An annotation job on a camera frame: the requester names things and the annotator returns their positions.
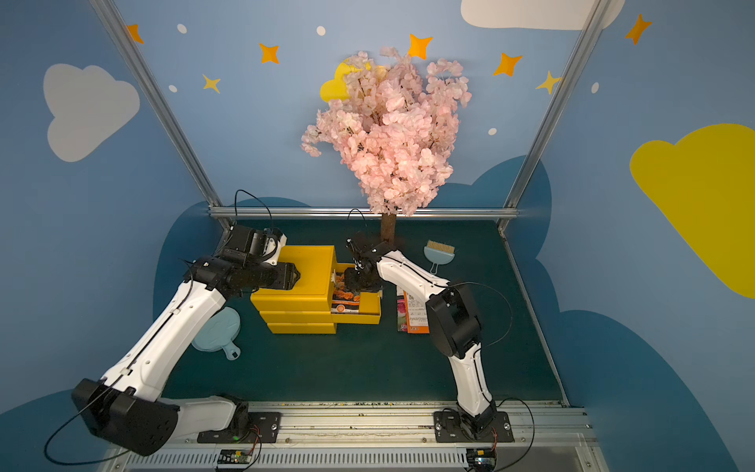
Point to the left green circuit board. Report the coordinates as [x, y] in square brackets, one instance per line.
[235, 458]

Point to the light blue dustpan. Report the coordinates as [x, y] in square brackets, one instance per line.
[219, 333]

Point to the right aluminium frame post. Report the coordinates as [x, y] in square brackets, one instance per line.
[596, 21]

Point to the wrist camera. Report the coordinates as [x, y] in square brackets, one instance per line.
[363, 245]
[250, 246]

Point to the right green circuit board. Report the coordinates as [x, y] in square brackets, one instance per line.
[480, 460]

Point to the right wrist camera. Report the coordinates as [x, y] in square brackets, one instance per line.
[363, 245]

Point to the left aluminium frame post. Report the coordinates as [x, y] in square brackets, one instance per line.
[116, 28]

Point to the yellow plastic drawer cabinet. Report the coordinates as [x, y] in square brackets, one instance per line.
[306, 308]

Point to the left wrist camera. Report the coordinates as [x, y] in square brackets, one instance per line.
[250, 246]

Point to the aluminium frame post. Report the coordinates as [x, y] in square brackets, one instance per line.
[116, 28]
[596, 21]

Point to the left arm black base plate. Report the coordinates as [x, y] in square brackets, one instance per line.
[260, 427]

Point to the pink blossom artificial tree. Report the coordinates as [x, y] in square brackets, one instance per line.
[395, 130]

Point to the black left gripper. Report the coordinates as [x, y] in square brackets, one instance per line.
[282, 275]

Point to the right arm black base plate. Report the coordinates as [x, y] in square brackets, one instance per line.
[451, 426]

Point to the horizontal aluminium frame rail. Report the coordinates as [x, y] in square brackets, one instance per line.
[343, 213]

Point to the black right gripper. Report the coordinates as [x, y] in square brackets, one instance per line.
[359, 280]

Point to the orange back-side seed bag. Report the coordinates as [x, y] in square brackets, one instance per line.
[416, 315]

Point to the light blue hand brush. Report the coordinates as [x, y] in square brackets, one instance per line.
[438, 254]

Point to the pink flower seed bag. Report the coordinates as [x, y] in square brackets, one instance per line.
[402, 325]

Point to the front aluminium mounting rail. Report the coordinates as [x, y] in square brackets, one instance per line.
[382, 436]

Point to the green circuit board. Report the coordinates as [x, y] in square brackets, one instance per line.
[235, 458]
[480, 460]

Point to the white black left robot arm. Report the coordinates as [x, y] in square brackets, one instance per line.
[125, 406]

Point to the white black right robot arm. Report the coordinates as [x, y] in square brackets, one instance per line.
[453, 319]

